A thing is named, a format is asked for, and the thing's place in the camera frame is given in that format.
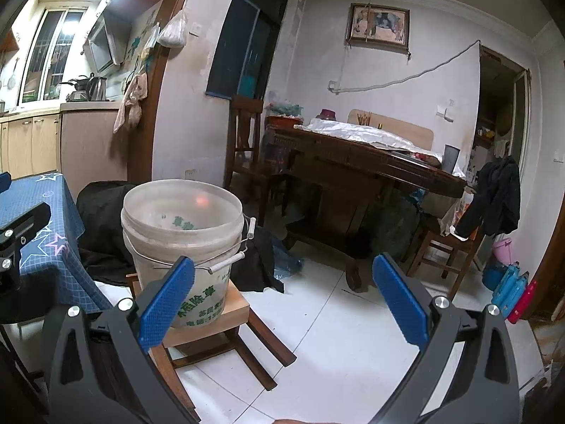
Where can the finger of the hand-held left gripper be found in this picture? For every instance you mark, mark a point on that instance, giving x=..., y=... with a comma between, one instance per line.
x=4, y=182
x=27, y=223

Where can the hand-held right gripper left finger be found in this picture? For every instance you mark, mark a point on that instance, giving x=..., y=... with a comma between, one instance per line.
x=165, y=300

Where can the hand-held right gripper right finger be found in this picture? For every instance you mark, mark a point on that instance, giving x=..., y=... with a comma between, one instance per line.
x=399, y=300

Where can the white plastic bucket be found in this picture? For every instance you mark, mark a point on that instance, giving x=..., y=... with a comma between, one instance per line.
x=176, y=229

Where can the person's right hand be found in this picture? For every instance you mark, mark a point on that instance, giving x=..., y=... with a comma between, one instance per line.
x=296, y=422

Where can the lower kitchen cabinets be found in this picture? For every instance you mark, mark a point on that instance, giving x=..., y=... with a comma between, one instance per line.
x=31, y=145

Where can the wooden chair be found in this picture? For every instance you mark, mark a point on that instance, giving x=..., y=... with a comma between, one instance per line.
x=441, y=256
x=245, y=159

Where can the small wooden stool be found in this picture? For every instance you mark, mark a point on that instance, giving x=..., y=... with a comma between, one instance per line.
x=229, y=313

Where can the green bag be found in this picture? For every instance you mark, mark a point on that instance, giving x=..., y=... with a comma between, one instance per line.
x=395, y=229

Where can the blue basin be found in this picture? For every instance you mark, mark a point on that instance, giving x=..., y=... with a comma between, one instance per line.
x=492, y=276

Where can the kitchen counter partition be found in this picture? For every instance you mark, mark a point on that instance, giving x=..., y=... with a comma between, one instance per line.
x=92, y=141

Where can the black garment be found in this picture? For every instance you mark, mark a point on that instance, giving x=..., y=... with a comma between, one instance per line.
x=256, y=260

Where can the blue plastic jugs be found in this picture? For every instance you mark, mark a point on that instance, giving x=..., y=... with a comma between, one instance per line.
x=510, y=289

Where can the gas stove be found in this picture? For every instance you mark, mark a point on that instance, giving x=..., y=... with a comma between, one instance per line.
x=77, y=96

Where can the pink bucket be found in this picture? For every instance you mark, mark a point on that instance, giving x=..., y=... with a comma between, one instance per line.
x=502, y=251

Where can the blue plastic bag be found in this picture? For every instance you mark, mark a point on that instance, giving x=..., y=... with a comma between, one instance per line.
x=289, y=258

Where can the black wok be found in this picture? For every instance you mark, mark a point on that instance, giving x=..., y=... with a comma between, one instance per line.
x=75, y=84

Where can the red bottle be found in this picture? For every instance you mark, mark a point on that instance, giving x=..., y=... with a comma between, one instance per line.
x=523, y=302

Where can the steel kettle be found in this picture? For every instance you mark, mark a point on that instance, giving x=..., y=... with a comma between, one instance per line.
x=98, y=88

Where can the kitchen window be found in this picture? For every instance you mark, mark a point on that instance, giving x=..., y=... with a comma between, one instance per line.
x=50, y=57

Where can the dark wooden dining table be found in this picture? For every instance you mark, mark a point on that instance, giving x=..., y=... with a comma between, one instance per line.
x=362, y=172

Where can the black jacket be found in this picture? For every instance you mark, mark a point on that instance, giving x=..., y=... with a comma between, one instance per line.
x=492, y=198

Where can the light wooden board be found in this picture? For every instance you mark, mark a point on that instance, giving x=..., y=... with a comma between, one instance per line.
x=406, y=132

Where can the steel range hood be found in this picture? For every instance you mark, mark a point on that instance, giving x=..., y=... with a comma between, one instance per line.
x=106, y=46

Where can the white plastic sheet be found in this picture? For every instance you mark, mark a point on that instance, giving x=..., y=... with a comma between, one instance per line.
x=362, y=134

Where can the bundle of sticks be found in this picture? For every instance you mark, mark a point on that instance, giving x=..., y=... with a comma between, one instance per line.
x=364, y=119

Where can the jar with maroon lid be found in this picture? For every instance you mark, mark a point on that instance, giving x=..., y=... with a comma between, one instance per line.
x=328, y=115

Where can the blue face mask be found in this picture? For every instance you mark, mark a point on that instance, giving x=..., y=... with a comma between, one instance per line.
x=151, y=37

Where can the red basin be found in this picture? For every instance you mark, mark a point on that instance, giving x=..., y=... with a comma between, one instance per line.
x=284, y=121

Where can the white hanging plastic bag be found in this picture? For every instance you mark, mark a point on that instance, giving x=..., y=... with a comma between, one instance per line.
x=173, y=31

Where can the dark sliding window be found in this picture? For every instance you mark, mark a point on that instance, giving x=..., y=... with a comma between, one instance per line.
x=251, y=39

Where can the framed picture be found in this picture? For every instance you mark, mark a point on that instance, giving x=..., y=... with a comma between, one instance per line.
x=378, y=25

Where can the white wall switch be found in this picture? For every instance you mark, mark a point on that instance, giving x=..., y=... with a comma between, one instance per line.
x=445, y=113

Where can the wall power outlet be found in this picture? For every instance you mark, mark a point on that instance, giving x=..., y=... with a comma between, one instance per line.
x=333, y=86

